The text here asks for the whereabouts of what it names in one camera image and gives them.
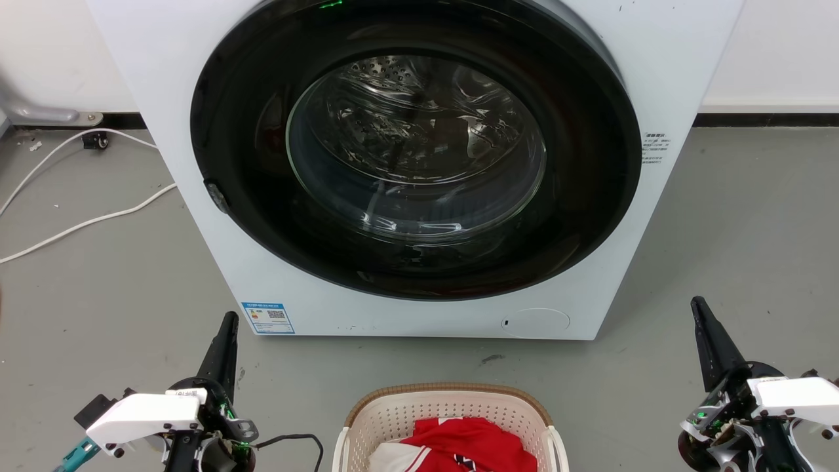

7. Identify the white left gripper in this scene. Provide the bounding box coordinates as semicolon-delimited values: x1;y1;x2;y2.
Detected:
85;311;259;472

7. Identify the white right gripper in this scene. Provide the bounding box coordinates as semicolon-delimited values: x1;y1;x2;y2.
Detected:
678;296;839;472

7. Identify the cream plastic laundry basket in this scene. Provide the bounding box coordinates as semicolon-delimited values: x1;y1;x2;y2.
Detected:
331;383;570;472

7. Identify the blue QR label sticker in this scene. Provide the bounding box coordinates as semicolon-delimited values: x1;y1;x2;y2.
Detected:
241;302;296;335

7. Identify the round white filter cover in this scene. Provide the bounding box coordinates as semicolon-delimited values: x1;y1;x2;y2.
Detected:
501;308;571;340

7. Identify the white garment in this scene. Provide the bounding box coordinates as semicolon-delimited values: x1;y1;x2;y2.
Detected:
368;442;433;472

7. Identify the small printed text sticker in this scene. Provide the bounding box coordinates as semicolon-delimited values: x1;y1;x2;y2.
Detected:
642;132;671;165

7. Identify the red garment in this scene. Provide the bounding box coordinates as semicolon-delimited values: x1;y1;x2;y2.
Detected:
401;416;539;472

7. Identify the round black washer door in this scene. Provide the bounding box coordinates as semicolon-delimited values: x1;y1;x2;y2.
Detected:
190;0;643;302

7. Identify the white front-load washing machine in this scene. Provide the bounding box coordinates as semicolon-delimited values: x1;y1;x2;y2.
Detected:
85;0;748;342

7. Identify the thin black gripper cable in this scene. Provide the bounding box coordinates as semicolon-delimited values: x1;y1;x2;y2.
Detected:
252;433;325;472

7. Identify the grey washer door handle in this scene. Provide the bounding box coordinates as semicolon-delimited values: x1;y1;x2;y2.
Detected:
205;180;231;216

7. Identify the white floor cable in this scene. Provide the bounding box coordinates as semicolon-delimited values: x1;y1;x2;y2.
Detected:
0;182;179;265
0;128;159;218

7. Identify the grey metal frame leg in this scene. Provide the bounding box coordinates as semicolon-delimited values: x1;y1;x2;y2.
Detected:
0;79;104;129

